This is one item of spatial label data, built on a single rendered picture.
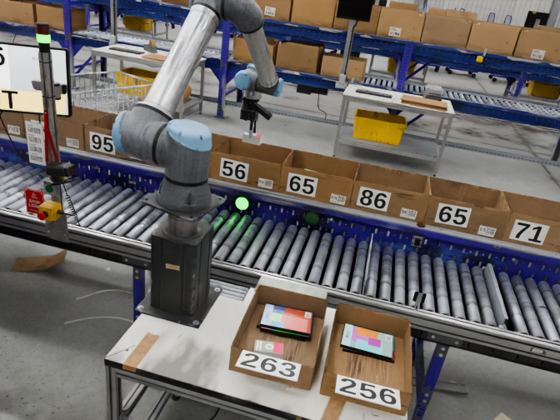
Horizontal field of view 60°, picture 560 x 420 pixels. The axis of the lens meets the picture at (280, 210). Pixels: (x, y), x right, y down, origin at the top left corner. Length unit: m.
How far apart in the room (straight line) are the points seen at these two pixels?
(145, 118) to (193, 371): 0.86
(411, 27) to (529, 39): 1.45
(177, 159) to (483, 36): 5.76
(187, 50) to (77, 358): 1.76
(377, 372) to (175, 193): 0.93
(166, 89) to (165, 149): 0.24
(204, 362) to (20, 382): 1.31
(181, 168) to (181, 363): 0.65
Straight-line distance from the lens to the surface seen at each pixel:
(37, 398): 2.74
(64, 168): 2.31
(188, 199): 1.66
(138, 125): 1.70
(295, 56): 6.83
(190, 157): 1.60
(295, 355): 1.79
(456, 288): 2.42
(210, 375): 1.70
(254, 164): 2.62
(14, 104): 2.51
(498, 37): 7.01
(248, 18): 1.94
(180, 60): 1.82
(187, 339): 1.82
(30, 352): 2.98
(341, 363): 1.80
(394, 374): 1.83
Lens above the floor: 1.96
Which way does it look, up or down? 26 degrees down
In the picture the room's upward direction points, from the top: 8 degrees clockwise
